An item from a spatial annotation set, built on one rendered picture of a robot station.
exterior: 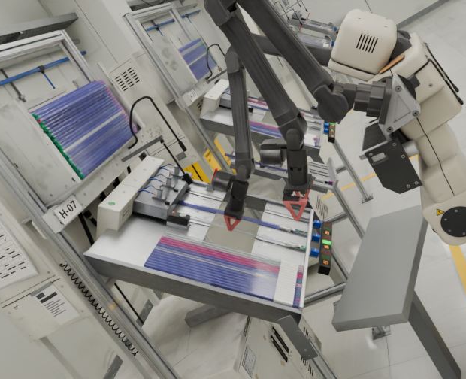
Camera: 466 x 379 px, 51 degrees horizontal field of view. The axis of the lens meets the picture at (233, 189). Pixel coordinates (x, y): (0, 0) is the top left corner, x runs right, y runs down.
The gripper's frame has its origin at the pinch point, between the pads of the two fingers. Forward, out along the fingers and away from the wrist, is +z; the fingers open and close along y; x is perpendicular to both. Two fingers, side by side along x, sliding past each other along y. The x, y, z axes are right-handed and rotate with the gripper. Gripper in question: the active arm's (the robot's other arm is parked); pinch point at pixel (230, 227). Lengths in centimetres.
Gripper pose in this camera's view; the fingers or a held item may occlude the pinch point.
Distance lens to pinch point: 185.5
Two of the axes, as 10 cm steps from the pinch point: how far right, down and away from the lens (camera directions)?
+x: 9.6, 2.6, -0.9
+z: -2.0, 8.7, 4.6
